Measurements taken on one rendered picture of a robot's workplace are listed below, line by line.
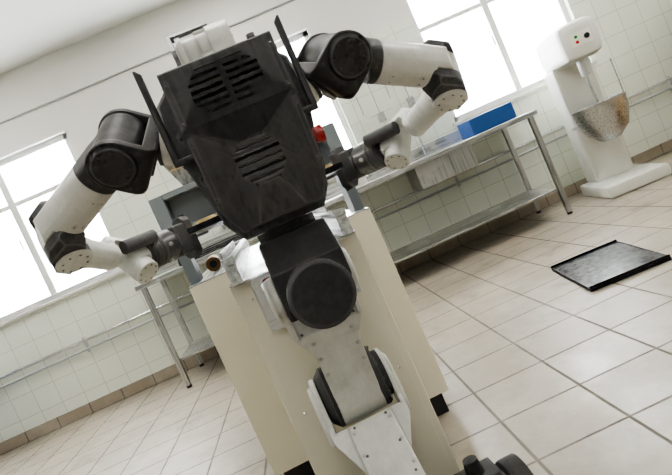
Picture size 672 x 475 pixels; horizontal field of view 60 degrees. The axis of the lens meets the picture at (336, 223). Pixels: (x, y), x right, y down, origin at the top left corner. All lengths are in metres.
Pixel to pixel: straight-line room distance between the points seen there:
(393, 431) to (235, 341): 0.97
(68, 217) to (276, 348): 0.57
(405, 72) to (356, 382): 0.67
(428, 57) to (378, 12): 4.31
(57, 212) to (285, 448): 1.35
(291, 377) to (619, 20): 5.29
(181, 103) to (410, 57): 0.48
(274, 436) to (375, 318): 0.90
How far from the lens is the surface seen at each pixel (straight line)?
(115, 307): 5.52
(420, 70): 1.23
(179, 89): 0.98
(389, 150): 1.47
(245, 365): 2.17
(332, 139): 2.15
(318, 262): 0.94
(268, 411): 2.22
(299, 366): 1.47
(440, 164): 4.75
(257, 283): 1.40
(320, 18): 5.47
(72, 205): 1.21
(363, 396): 1.34
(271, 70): 0.98
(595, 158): 5.36
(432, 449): 1.59
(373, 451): 1.31
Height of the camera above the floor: 0.96
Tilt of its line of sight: 3 degrees down
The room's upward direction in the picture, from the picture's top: 24 degrees counter-clockwise
